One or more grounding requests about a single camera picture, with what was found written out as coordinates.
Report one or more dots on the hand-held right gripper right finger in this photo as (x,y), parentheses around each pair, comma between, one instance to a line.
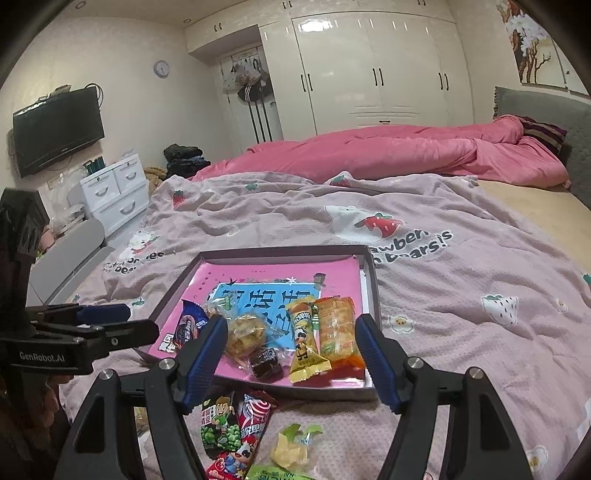
(371,355)

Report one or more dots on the clear plastic bag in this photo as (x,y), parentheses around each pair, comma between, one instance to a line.
(64,203)

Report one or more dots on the clear pastry packet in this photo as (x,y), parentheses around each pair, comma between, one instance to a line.
(247,334)

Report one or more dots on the yellow snack packet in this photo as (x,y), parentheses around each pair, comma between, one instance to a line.
(304,350)

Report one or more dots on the person's left forearm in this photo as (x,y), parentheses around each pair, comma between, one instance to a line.
(27,454)

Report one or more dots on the pink quilt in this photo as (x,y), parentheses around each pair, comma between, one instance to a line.
(369,147)

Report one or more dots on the round wall clock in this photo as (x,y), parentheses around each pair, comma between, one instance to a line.
(161,69)

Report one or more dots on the red lollipop packet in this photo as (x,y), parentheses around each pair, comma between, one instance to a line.
(254,415)

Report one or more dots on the person's left hand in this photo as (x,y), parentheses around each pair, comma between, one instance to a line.
(57,397)

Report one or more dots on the black flat television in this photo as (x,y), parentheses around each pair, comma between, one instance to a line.
(55,129)

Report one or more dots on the gold foil candy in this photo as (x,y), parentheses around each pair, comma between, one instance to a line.
(291,450)

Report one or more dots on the pink book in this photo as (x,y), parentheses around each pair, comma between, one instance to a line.
(258,277)

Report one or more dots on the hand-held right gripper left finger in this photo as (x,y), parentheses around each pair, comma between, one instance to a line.
(205,350)

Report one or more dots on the white wardrobe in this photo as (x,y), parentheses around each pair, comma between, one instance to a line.
(369,69)

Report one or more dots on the light green snack packet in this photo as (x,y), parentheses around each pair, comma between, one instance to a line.
(277,474)

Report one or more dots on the grey padded headboard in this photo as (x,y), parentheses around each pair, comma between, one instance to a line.
(531,99)

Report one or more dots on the orange cracker packet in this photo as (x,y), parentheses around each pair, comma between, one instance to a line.
(337,332)

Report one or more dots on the brown plush blanket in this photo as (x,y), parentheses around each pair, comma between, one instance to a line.
(154,177)

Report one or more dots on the green pea snack packet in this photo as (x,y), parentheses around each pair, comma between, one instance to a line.
(219,429)

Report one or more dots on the strawberry print blanket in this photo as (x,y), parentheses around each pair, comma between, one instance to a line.
(438,323)

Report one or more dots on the striped pillow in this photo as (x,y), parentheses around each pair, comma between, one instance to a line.
(545,134)

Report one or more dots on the dark cardboard box tray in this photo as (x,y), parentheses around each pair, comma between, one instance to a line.
(277,255)

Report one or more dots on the dark clothes pile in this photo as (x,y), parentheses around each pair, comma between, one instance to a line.
(184,159)

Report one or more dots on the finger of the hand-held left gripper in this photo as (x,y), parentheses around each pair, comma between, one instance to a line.
(101,314)
(134,333)

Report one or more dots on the grey upholstered bench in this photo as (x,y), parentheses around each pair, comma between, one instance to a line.
(69,258)

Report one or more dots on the tree wall painting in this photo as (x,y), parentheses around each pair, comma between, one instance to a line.
(531,41)

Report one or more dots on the blue cookie packet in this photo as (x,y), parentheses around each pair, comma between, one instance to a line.
(184,327)

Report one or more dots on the white drawer cabinet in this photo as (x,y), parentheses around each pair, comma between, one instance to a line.
(115,194)

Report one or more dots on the dark candy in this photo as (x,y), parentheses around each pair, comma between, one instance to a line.
(265,364)

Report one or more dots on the beige bed sheet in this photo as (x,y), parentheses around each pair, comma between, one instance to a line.
(531,212)

